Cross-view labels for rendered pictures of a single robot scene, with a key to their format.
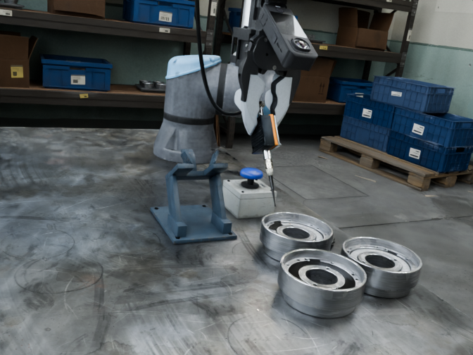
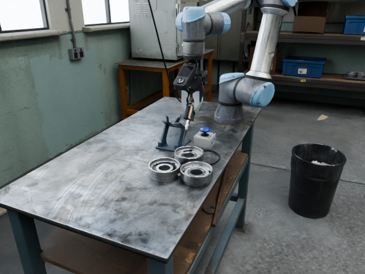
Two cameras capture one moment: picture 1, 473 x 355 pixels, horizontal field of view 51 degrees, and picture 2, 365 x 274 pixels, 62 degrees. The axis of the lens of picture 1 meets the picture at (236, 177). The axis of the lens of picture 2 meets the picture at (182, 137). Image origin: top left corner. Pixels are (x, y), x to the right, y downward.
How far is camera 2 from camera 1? 0.87 m
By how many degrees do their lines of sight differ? 48
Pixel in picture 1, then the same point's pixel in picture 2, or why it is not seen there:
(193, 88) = (224, 89)
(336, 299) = (152, 173)
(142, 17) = (351, 31)
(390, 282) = (184, 178)
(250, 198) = (198, 139)
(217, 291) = (140, 163)
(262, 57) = not seen: hidden behind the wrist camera
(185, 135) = (221, 110)
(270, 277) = not seen: hidden behind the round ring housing
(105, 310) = (108, 156)
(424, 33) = not seen: outside the picture
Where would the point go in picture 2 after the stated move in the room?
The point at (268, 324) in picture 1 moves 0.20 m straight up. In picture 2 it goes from (136, 174) to (132, 118)
